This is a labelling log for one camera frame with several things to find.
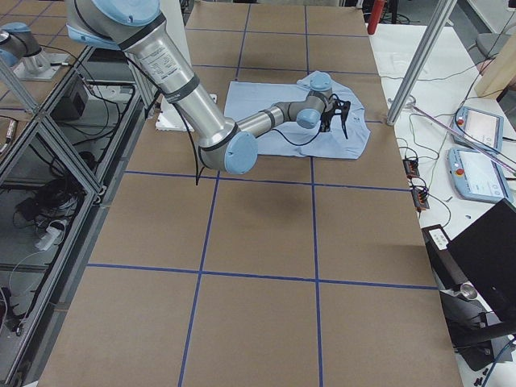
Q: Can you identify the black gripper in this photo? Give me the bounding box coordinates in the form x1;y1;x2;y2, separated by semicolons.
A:
320;94;350;139

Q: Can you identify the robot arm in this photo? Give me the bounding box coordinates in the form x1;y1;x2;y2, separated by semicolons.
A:
1;22;69;81
66;1;344;174

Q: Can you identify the red fire extinguisher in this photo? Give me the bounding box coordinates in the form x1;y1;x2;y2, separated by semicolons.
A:
367;0;385;35

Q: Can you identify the near teach pendant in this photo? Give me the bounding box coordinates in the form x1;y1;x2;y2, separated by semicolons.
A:
447;148;513;203

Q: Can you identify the teach pendant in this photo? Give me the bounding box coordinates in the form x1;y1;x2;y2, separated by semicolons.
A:
447;148;513;203
452;106;504;151

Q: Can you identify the far teach pendant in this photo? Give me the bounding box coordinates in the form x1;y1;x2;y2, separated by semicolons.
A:
452;106;504;151

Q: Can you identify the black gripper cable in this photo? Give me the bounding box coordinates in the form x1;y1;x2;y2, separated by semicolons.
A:
120;52;343;186

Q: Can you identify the aluminium frame post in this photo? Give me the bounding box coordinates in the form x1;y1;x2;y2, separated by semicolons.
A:
386;0;457;126

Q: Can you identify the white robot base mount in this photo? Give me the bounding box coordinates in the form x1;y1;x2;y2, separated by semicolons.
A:
142;1;224;139

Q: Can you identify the aluminium frame rack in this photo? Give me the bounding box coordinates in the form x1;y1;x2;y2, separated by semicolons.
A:
1;47;158;386

